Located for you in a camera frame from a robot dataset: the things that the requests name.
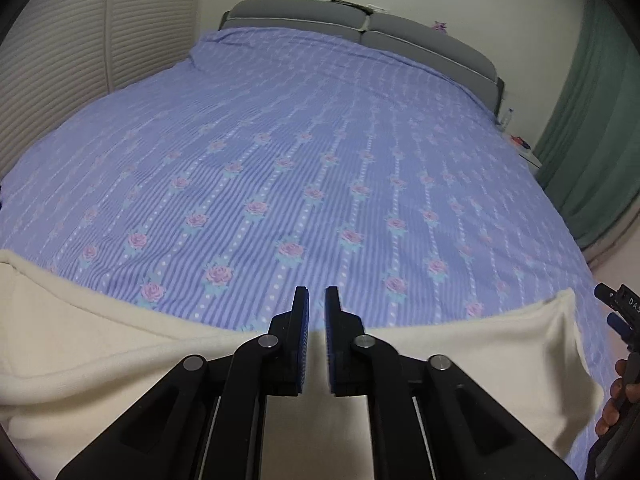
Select grey padded headboard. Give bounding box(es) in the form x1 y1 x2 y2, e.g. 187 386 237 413
218 0 506 123

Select green curtain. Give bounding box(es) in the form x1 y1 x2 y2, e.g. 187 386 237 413
535 0 640 252

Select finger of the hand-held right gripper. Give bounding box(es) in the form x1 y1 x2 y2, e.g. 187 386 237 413
605 312 632 352
593 283 620 307

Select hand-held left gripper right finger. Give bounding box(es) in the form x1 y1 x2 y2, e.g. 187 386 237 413
324 286 577 480

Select white nightstand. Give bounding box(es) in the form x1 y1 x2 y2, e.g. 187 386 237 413
500 125 544 171

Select person's right hand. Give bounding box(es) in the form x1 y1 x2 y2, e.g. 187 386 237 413
594 358 640 438

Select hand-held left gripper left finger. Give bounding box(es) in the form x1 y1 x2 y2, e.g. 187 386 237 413
55 286 312 480

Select cream pants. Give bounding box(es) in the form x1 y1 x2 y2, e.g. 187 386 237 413
0 249 603 480

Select purple floral striped bed sheet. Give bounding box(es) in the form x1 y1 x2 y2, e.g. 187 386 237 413
0 27 623 480

